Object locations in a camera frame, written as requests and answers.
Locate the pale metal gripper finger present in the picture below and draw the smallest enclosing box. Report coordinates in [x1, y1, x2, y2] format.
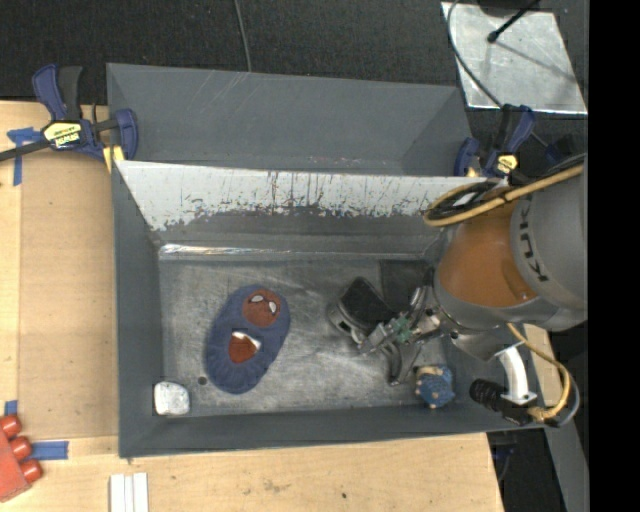
[387, 343, 423, 387]
[357, 321, 400, 357]

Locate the blue slipper with red faces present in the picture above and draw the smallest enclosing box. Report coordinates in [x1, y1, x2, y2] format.
[203, 284, 292, 396]

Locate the blue toy figure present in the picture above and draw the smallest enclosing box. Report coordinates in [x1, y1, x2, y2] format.
[414, 364, 457, 410]

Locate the pale wood board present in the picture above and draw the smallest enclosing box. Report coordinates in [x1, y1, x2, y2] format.
[17, 103, 122, 442]

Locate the white crumpled lump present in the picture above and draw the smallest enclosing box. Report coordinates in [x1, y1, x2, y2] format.
[152, 380, 192, 417]

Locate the black cylinder on white bracket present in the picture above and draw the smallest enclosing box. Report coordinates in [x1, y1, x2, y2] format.
[468, 346, 547, 428]

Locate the grey metal bin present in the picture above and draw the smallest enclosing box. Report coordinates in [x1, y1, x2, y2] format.
[105, 62, 547, 459]

